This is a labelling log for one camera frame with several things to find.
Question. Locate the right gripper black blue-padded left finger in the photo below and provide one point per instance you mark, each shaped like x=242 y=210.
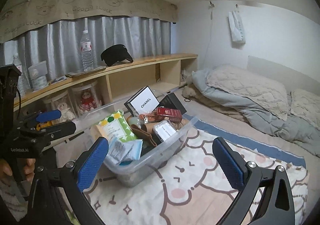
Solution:
x=74 y=177

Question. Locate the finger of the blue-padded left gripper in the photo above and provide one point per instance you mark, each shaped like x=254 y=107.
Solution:
x=42 y=117

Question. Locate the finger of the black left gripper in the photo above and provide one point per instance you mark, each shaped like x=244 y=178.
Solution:
x=46 y=132

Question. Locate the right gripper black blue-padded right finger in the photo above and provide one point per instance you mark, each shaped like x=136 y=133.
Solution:
x=276 y=204

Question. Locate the red cigarette box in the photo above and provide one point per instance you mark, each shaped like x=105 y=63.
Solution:
x=172 y=115

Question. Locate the clear plastic small case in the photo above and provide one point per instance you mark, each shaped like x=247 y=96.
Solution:
x=164 y=130

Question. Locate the brown leather card sleeve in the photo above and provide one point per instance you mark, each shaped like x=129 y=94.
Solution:
x=144 y=135

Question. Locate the bag of orange cords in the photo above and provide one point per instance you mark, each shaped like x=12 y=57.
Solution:
x=148 y=117

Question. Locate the person's left hand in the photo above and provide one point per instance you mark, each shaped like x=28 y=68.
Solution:
x=7 y=171

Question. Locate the jar with white doll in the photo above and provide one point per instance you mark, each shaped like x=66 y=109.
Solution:
x=60 y=101

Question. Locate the wooden long shelf unit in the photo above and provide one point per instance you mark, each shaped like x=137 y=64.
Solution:
x=162 y=73

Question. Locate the jar with red doll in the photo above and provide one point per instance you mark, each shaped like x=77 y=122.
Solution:
x=87 y=97

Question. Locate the clear plastic jar on shelf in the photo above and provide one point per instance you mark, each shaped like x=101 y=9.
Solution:
x=37 y=73

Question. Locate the grey tablet on shelf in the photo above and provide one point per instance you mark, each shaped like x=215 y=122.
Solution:
x=82 y=72

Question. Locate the green wet wipes pack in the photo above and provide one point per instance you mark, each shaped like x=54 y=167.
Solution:
x=116 y=127

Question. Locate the grey curtain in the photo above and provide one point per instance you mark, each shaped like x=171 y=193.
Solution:
x=59 y=44

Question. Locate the blue tissue pack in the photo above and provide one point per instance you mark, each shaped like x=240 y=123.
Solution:
x=120 y=152

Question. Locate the water bottle near cap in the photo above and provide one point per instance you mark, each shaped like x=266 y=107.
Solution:
x=86 y=51

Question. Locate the cartoon bear print blanket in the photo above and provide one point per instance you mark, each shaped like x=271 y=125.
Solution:
x=191 y=188

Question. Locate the grey blue duvet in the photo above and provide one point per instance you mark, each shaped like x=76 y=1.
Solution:
x=295 y=130

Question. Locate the black visor cap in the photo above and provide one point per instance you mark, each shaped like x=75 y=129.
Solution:
x=114 y=54

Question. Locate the clear plastic storage bin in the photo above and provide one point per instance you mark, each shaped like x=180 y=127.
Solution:
x=131 y=174

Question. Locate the white Chanel box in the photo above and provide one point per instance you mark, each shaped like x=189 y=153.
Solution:
x=143 y=101

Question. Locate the cardboard tube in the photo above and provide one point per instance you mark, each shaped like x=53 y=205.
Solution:
x=148 y=127

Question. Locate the beige quilted pillow right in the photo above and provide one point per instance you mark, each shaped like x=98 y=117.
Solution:
x=306 y=105

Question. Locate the beige quilted pillow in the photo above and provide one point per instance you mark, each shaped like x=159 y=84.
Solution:
x=306 y=105
x=267 y=93

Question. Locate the beige quilted pillow left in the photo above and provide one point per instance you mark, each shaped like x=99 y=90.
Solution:
x=267 y=93

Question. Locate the beige cartoon curtain valance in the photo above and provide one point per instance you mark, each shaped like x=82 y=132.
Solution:
x=33 y=14

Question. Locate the black small box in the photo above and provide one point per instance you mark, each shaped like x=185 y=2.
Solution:
x=171 y=101

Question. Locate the white hanging wall pouch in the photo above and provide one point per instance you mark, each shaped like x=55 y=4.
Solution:
x=236 y=27

